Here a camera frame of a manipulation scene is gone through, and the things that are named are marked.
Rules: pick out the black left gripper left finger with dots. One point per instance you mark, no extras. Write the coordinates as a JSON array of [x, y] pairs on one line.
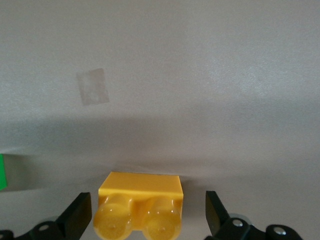
[[75, 217]]

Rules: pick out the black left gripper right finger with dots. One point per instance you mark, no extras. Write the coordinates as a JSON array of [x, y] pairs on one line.
[[216, 215]]

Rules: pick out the yellow two-stud block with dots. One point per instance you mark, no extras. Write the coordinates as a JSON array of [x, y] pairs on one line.
[[140, 190]]

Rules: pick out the green two-stud block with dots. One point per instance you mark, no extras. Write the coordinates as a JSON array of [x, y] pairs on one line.
[[2, 172]]

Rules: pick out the clear tape patch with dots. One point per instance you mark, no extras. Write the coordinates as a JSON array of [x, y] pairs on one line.
[[93, 86]]

